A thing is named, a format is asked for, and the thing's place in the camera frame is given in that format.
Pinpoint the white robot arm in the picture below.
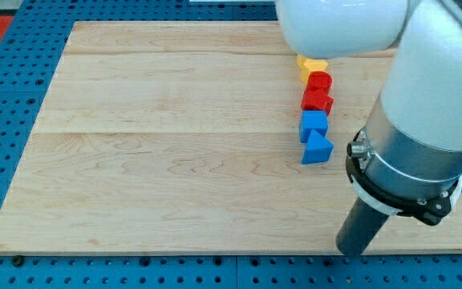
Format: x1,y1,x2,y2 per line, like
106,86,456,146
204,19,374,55
275,0,462,226

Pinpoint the blue cube block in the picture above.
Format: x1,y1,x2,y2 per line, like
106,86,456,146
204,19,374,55
298,110,329,143

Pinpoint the wooden board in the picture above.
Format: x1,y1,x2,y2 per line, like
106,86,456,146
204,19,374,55
0,20,462,257

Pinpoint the blue triangular block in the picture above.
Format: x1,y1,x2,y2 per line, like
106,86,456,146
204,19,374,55
302,130,334,165

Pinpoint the red star block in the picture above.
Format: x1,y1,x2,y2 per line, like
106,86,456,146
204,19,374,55
301,89,334,116

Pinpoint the red cylinder block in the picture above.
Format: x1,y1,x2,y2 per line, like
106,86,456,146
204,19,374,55
306,71,333,93

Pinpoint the yellow block behind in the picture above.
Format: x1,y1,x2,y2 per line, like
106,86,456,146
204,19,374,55
296,55,307,68

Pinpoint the yellow pentagon block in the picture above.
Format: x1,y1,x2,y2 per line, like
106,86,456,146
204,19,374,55
301,59,328,84

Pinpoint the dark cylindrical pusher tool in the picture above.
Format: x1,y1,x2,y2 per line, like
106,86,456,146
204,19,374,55
335,197,389,256

